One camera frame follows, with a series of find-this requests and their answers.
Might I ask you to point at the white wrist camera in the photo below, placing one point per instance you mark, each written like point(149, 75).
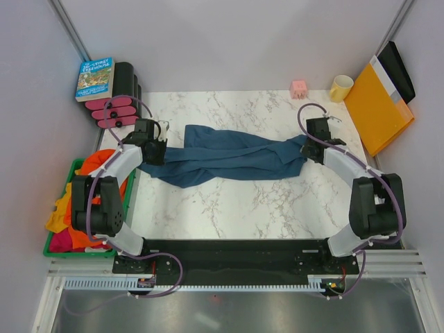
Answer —
point(331, 118)
point(164, 127)

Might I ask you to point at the white slotted cable duct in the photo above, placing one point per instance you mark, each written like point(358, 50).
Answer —
point(142, 284)

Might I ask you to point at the blue t shirt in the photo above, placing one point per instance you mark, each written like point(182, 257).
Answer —
point(208, 153)

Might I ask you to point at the magenta t shirt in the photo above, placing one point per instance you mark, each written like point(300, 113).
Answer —
point(61, 242)

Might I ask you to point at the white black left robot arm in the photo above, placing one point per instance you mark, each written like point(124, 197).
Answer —
point(96, 205)

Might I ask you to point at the orange folder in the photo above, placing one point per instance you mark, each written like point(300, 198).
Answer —
point(377, 119)

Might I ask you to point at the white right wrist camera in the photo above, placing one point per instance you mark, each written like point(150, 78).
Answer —
point(331, 118)

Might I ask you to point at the pink cube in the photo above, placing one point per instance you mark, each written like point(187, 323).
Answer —
point(298, 89)

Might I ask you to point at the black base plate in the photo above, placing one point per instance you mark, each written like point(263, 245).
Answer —
point(236, 261)

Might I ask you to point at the yellow t shirt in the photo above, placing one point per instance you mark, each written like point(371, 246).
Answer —
point(58, 221)

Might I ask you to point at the treehouse paperback book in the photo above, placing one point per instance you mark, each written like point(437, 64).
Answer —
point(95, 80)

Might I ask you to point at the black pink drawer unit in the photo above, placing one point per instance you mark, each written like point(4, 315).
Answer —
point(122, 111)

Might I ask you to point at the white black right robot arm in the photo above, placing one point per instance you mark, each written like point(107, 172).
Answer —
point(377, 209)

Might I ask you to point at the white grey document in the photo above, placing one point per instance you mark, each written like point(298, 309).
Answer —
point(385, 80)

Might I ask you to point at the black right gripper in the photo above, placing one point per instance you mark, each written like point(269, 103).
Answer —
point(305, 149)

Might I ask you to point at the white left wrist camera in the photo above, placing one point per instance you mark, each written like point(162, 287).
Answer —
point(164, 127)

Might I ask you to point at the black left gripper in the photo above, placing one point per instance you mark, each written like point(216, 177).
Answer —
point(159, 161)

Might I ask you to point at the yellow mug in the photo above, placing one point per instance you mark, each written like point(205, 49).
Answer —
point(340, 88)

